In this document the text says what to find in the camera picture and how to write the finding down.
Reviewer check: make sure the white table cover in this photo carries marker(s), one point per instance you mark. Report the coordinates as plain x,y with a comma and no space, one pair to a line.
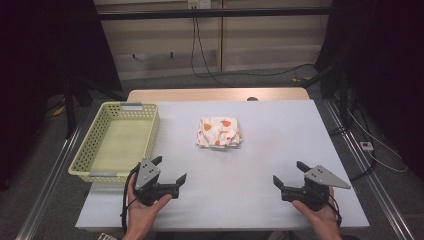
240,173

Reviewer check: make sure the white orange-print cloth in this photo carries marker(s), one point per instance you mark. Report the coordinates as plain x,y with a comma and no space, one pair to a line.
218,131

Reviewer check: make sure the wooden table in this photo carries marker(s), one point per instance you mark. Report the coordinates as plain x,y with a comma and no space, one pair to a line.
206,94

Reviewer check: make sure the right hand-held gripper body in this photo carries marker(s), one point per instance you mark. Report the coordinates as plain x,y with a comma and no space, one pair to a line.
321,176

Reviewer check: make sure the dark curtain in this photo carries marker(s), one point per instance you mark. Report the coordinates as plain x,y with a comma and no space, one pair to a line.
40,66
390,66

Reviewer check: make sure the white wall socket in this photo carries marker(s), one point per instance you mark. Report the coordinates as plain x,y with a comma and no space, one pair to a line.
199,3

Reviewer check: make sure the person's left hand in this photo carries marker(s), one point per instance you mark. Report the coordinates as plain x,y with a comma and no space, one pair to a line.
141,216

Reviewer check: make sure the white power strip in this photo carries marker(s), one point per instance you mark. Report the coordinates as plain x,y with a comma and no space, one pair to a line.
366,145

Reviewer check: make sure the metal floor rail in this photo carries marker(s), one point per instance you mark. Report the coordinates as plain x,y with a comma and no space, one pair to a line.
46,190
370,176

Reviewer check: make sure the black tripod stand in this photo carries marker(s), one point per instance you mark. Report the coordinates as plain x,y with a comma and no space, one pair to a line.
343,96
70,103

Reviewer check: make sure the pale yellow plastic basket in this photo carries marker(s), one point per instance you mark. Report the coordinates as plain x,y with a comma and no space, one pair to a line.
116,143

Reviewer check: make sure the black horizontal bar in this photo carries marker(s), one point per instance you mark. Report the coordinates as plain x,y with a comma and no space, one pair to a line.
213,13

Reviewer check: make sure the person's right hand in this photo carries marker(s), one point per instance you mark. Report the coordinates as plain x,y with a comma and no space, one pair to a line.
321,220

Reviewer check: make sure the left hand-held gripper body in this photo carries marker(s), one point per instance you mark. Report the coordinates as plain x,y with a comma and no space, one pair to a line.
147,175

